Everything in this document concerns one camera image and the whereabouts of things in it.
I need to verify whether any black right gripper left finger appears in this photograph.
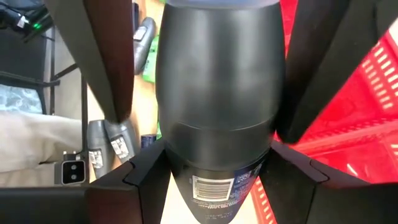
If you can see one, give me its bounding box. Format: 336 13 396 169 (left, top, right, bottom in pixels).
43 0 172 224

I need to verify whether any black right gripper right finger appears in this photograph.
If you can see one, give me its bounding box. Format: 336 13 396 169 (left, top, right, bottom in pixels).
259 0 398 224

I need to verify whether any dark grey deodorant roll-on bottle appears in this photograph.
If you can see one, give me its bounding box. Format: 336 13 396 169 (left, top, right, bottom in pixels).
104 119 137 164
155 0 286 224
132 17 157 75
86 119 109 180

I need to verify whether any red plastic mesh basket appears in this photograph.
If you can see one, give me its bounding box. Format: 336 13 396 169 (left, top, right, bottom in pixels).
250 0 398 224

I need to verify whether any black metal cart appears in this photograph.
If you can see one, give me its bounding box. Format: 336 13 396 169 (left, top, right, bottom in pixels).
0 29 62 116

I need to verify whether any dark blue small container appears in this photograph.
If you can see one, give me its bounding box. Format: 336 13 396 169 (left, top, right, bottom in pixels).
140 134 157 149

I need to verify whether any black aluminium rig frame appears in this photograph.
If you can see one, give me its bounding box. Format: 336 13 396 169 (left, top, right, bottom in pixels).
48 26 91 162

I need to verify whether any grey table-level camera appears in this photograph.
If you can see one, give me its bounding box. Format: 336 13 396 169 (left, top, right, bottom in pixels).
54 151 87 187

